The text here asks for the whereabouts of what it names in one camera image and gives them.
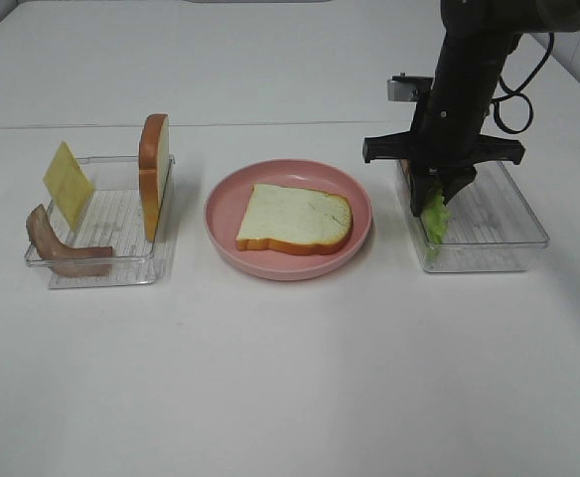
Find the left clear plastic tray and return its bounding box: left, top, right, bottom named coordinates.
left=24, top=155, right=177, bottom=289

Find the yellow cheese slice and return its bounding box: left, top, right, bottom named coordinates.
left=43, top=141, right=95, bottom=232

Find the clear plastic tray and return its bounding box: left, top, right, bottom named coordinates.
left=24, top=155, right=177, bottom=289
left=395, top=161, right=549, bottom=273

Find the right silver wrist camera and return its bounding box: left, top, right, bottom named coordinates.
left=387, top=73, right=434, bottom=102

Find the pink round plate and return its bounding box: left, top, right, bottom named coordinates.
left=205, top=159, right=372, bottom=281

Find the green lettuce leaf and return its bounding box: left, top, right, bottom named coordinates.
left=421, top=191, right=451, bottom=257

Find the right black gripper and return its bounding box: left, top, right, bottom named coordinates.
left=362, top=79, right=525, bottom=217

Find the upright bread slice left tray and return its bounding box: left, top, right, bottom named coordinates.
left=138, top=113, right=170, bottom=242

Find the pale pink bacon strip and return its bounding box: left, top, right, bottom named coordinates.
left=26, top=204, right=114, bottom=278

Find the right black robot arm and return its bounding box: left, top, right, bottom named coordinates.
left=362, top=1, right=580, bottom=217

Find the white bread slice brown crust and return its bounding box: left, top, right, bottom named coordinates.
left=235, top=183, right=354, bottom=255

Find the reddish brown bacon strip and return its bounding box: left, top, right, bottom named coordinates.
left=400, top=159, right=410, bottom=179

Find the right clear plastic tray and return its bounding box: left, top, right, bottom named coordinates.
left=395, top=161, right=549, bottom=273

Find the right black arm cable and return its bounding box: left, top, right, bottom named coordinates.
left=482, top=30, right=555, bottom=135

